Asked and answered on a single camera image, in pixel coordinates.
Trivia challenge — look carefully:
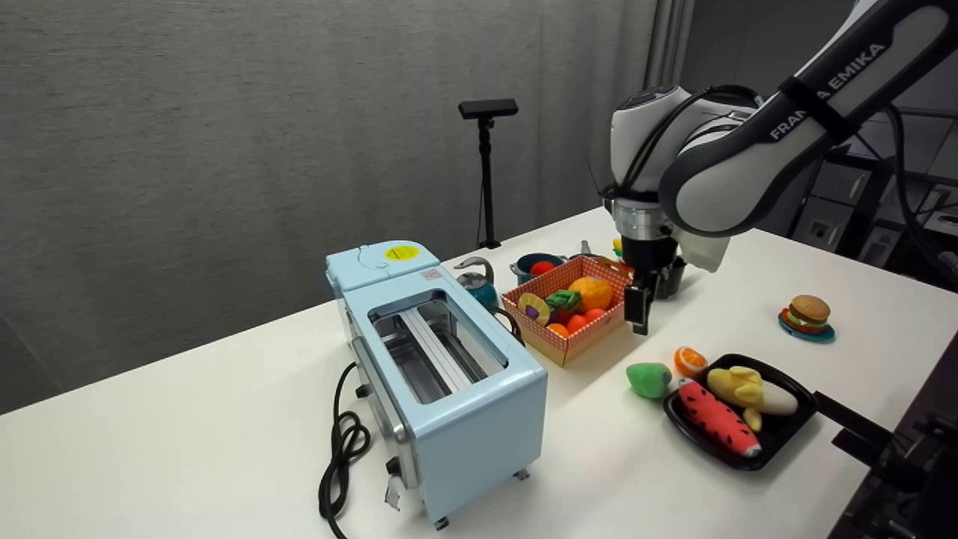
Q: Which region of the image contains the orange plush fruit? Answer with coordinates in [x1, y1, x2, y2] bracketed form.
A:
[572, 276, 614, 308]

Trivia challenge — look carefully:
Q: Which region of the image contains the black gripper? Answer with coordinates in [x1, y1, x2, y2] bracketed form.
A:
[623, 239, 680, 335]

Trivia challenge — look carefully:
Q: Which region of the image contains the camera on black stand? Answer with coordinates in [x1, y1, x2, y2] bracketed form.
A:
[458, 98, 516, 250]

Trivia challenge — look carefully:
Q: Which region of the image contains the green avocado plush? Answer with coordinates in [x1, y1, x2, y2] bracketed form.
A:
[624, 362, 669, 402]

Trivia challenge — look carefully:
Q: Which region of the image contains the teal toy kettle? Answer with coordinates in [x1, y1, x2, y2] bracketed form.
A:
[455, 259, 496, 312]

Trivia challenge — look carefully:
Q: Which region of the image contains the orange cardboard tray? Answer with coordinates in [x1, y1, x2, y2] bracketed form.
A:
[502, 259, 629, 365]

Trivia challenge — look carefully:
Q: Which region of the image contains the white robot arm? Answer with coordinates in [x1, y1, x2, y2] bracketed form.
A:
[600, 0, 958, 335]

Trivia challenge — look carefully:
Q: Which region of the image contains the teal bowl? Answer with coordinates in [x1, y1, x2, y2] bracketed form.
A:
[512, 251, 563, 282]

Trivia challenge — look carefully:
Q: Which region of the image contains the white egg toy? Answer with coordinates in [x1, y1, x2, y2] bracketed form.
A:
[759, 383, 798, 417]

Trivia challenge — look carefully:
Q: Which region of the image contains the plush burger toy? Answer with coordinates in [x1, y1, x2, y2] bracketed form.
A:
[778, 294, 835, 342]

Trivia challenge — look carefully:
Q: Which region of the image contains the watermelon slice plush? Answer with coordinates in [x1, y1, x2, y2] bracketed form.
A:
[675, 380, 762, 458]

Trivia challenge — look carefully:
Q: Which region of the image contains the yellow banana plush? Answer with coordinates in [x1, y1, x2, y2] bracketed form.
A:
[705, 365, 762, 432]

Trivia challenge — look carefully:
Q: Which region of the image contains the black power cable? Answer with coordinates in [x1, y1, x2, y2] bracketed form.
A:
[313, 359, 373, 539]

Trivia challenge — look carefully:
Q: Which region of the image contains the orange half plush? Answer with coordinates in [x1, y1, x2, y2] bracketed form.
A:
[674, 348, 705, 378]

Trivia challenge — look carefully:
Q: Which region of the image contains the light blue toaster oven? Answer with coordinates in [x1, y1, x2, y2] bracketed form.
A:
[325, 239, 546, 530]

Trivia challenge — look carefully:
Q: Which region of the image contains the black rectangular plate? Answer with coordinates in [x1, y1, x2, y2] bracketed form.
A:
[665, 354, 814, 471]

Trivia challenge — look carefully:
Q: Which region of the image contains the red tomato plush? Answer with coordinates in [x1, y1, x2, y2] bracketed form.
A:
[546, 308, 603, 339]

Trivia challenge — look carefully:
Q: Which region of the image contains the black toy pot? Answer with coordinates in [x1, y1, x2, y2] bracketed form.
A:
[651, 259, 686, 299]

